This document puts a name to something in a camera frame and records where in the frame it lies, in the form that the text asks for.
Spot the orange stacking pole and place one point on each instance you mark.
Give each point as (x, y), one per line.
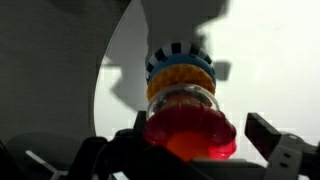
(188, 145)

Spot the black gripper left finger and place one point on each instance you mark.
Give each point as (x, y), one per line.
(140, 121)

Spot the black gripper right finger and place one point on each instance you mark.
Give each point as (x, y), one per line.
(261, 134)

